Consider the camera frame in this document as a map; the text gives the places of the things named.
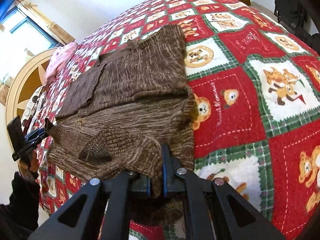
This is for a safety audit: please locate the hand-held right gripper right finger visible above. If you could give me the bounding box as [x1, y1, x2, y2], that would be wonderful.
[161, 144, 285, 240]

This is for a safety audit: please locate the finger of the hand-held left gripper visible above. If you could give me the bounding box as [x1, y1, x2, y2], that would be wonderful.
[19, 133, 49, 153]
[25, 127, 49, 143]

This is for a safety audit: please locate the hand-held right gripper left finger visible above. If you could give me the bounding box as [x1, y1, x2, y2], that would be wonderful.
[27, 171, 152, 240]

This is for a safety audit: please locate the brown knitted sweater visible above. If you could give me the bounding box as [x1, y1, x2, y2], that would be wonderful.
[46, 24, 197, 228]

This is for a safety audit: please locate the person's left forearm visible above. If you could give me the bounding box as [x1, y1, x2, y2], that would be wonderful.
[0, 171, 42, 240]

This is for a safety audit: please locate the person's left hand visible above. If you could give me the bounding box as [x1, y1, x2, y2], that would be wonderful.
[21, 152, 38, 181]

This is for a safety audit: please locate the patterned white pillow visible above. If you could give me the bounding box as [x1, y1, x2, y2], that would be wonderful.
[21, 85, 48, 133]

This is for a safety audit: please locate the cream wooden headboard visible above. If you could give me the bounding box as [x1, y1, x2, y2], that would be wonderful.
[5, 47, 59, 140]

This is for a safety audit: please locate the pink pillow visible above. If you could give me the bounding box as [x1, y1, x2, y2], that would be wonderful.
[45, 42, 79, 83]

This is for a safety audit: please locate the window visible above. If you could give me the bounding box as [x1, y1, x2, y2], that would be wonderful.
[0, 6, 60, 55]

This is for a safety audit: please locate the red checked printed blanket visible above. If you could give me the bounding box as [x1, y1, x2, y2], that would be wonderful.
[32, 0, 320, 240]

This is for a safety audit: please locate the yellow patterned curtain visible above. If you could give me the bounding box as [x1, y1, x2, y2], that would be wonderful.
[15, 0, 76, 46]

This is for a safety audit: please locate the black suitcase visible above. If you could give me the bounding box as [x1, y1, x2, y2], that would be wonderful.
[274, 0, 320, 53]

